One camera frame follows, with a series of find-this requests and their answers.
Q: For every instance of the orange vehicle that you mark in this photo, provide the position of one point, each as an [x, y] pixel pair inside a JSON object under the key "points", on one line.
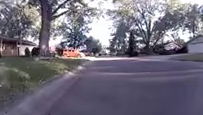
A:
{"points": [[70, 52]]}

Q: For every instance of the broad leafy tree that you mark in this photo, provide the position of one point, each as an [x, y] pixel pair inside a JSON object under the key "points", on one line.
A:
{"points": [[144, 24]]}

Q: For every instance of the dark bush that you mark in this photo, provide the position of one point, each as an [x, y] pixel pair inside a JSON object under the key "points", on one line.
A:
{"points": [[35, 51]]}

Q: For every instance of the dark narrow conifer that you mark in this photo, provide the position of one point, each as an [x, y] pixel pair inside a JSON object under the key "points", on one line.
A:
{"points": [[132, 45]]}

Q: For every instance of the reddish low building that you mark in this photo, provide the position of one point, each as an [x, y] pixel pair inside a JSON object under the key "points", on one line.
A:
{"points": [[170, 47]]}

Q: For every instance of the dark tall tree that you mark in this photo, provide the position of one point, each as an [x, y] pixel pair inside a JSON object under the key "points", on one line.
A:
{"points": [[201, 18]]}

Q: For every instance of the white garage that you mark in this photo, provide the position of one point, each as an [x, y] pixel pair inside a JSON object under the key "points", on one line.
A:
{"points": [[199, 45]]}

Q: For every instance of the grey asphalt road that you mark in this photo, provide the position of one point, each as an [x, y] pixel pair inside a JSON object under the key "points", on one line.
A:
{"points": [[131, 92]]}

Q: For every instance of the grass verge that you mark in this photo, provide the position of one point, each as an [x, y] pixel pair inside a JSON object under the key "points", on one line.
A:
{"points": [[199, 57]]}

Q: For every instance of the grass lawn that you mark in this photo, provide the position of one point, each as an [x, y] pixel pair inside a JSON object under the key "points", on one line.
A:
{"points": [[33, 68]]}

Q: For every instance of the concrete kerb strip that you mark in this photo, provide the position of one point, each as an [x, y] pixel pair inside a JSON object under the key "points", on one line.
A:
{"points": [[28, 105]]}

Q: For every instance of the low brown house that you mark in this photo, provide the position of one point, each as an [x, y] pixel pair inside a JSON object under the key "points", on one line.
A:
{"points": [[9, 47]]}

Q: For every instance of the tall dark-trunked tree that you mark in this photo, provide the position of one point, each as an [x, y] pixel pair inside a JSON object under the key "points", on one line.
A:
{"points": [[44, 33]]}

